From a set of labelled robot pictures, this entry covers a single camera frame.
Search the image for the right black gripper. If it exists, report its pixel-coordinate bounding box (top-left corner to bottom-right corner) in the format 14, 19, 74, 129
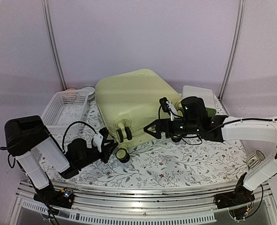
143, 118, 200, 139

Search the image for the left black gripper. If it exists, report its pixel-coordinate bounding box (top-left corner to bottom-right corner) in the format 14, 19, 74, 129
77, 139, 118, 170

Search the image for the light green hard-shell suitcase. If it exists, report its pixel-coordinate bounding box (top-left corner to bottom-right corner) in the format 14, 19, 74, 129
95, 69, 181, 163

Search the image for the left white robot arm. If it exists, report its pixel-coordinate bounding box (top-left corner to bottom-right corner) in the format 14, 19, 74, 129
0, 115, 118, 203

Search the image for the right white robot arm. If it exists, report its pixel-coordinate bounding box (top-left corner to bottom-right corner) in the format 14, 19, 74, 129
143, 97, 277, 208

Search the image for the floral patterned tablecloth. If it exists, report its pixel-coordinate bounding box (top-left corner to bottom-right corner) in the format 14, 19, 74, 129
33, 93, 258, 188

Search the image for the green drawer with knob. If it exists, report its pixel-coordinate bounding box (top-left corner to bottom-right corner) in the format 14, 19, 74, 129
206, 107, 217, 117

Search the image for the white plastic mesh basket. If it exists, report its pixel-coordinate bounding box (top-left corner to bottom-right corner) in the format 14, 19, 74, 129
41, 90, 89, 135

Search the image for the white ceramic bowl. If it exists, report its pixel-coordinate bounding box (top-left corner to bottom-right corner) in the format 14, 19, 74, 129
82, 87, 95, 101

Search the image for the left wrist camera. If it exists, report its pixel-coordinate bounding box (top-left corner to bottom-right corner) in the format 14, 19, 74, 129
92, 127, 109, 153

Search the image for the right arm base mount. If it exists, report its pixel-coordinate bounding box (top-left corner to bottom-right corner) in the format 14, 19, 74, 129
213, 184, 255, 220

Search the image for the right metal corner post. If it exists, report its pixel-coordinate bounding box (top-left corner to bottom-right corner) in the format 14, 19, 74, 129
218, 0, 246, 102

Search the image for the metal corner post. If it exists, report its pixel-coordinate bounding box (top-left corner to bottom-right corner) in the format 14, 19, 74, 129
41, 0, 67, 90
218, 0, 246, 102

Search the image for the left metal corner post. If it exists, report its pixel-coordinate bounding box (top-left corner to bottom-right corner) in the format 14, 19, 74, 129
41, 0, 67, 90

